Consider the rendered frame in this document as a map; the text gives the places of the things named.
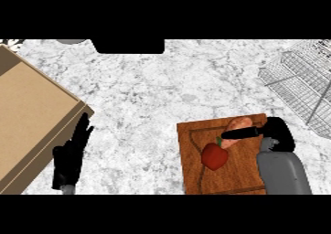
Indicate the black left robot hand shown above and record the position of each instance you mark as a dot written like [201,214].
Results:
[71,155]

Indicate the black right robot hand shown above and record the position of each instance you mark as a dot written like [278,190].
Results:
[275,134]

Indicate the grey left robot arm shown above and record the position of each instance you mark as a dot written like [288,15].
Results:
[68,189]

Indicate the orange sweet potato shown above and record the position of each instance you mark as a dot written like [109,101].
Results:
[238,128]

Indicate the brown wooden cutting board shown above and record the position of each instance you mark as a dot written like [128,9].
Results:
[235,170]

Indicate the open wooden drawer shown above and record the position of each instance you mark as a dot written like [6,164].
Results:
[28,122]

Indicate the grey round object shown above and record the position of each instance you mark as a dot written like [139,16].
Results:
[71,41]

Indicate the black appliance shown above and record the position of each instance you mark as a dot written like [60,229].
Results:
[128,46]

